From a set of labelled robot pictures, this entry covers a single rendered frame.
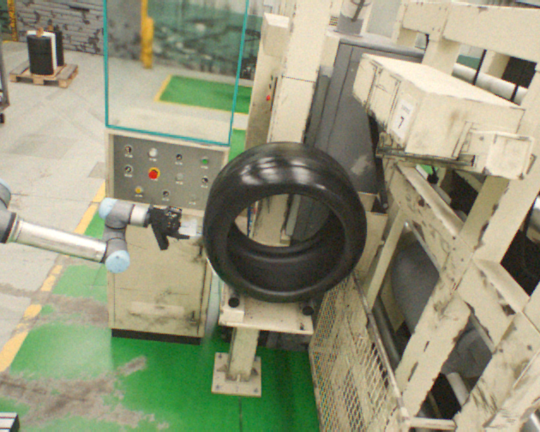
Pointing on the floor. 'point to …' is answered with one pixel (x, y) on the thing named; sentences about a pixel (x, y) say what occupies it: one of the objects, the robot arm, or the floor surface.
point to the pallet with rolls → (45, 59)
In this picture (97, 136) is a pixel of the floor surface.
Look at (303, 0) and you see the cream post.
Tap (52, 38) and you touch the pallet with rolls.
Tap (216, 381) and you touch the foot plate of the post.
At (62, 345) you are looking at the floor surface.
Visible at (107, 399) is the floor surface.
